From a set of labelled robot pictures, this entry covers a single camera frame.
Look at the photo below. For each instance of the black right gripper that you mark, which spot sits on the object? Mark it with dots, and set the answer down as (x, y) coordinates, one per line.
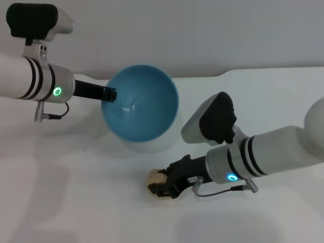
(189, 172)

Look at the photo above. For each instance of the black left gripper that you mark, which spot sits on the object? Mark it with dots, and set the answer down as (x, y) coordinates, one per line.
(88, 90)

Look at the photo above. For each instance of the beige egg yolk pastry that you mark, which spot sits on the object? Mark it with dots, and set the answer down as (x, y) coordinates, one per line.
(155, 177)

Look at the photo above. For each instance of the blue bowl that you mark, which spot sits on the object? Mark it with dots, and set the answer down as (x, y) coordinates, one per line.
(141, 119)

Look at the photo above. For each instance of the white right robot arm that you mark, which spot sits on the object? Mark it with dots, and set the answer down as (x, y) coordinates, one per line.
(273, 152)

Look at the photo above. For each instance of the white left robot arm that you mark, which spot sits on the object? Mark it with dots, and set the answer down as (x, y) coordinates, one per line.
(20, 78)

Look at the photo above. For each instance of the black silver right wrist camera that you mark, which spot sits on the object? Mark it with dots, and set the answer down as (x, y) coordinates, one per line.
(215, 121)

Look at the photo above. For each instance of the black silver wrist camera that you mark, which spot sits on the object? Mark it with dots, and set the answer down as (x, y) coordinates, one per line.
(215, 121)
(30, 20)

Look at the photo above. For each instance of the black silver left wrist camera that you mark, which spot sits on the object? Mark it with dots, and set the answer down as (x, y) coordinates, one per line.
(30, 20)

